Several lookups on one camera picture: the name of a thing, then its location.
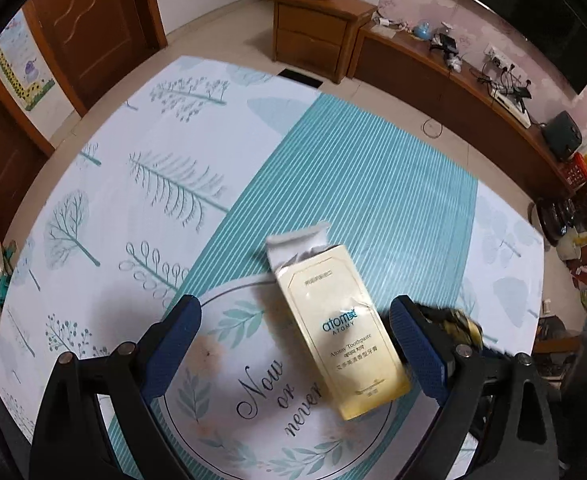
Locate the dark green toaster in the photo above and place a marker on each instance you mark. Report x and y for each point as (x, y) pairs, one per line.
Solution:
(563, 135)

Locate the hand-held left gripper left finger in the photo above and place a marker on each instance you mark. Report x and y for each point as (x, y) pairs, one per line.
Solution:
(171, 350)

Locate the wooden side cabinet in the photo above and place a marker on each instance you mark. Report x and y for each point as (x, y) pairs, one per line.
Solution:
(318, 35)

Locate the white dark carton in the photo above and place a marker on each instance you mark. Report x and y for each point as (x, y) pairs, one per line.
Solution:
(453, 325)

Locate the white power strip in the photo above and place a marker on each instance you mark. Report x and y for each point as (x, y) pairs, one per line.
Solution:
(506, 62)

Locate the white set-top box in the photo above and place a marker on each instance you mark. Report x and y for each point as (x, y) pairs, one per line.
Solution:
(513, 110)

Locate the table with leaf tablecloth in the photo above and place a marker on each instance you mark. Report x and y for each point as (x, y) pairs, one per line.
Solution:
(173, 185)

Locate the black small device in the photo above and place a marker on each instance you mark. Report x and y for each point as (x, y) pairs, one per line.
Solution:
(443, 44)

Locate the brown wooden door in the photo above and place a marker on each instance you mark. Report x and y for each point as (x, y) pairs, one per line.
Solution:
(88, 25)

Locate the pale yellow long box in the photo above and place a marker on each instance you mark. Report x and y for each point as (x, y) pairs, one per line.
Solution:
(343, 340)

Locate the black television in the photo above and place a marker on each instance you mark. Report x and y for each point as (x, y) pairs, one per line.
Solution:
(538, 5)

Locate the long wooden television cabinet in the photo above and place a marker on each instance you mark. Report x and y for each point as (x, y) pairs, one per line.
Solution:
(448, 95)

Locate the red basket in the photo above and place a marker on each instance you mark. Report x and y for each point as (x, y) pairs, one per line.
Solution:
(577, 172)

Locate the wall poster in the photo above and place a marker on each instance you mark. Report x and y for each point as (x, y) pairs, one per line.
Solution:
(21, 65)

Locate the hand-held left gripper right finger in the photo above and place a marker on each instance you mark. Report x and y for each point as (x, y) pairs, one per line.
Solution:
(418, 350)

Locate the black cooker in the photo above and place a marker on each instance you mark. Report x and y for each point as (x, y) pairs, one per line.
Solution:
(553, 220)

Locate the white bucket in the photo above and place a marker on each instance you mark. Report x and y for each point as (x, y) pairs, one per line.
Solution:
(571, 250)

